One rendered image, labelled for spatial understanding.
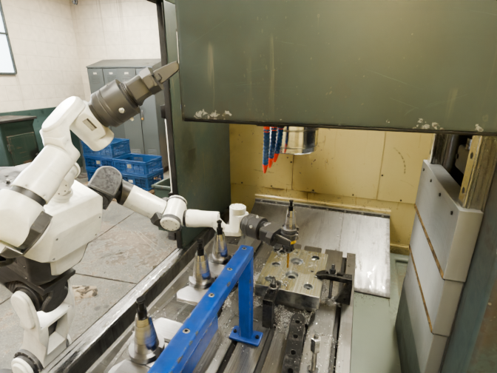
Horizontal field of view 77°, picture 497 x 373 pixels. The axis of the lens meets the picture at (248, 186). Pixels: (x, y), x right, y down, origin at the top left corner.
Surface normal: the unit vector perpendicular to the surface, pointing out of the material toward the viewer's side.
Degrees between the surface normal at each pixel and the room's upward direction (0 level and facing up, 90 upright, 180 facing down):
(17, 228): 99
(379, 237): 24
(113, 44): 90
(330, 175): 90
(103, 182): 50
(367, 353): 0
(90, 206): 68
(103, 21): 90
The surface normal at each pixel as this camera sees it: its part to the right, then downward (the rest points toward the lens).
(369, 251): -0.14, -0.73
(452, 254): -0.33, 0.31
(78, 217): 0.88, -0.25
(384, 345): 0.00, -0.95
